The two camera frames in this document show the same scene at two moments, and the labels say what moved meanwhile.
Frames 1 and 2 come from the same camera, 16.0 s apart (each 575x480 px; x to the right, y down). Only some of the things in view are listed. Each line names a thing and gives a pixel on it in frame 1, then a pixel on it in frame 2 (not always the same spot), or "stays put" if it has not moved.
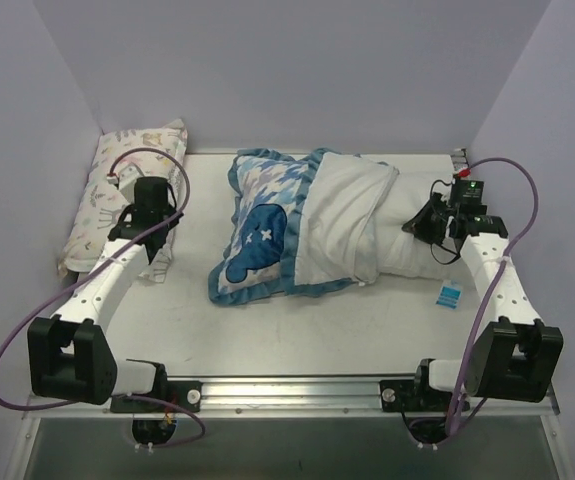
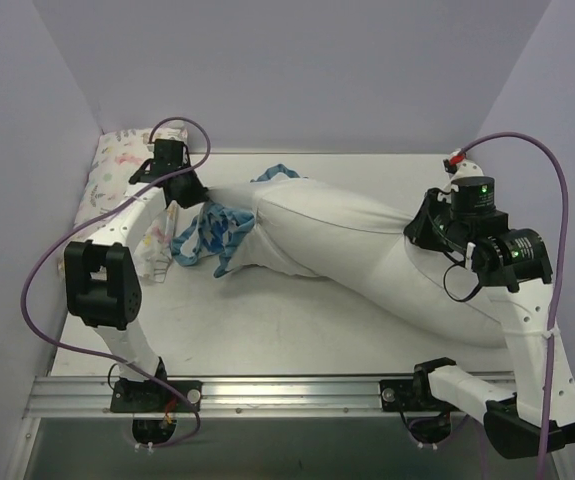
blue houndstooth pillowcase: (311, 226) to (212, 228)
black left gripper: (154, 245) to (187, 188)
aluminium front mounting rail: (286, 396) stays put
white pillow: (399, 252) to (360, 249)
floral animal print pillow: (158, 153) stays put
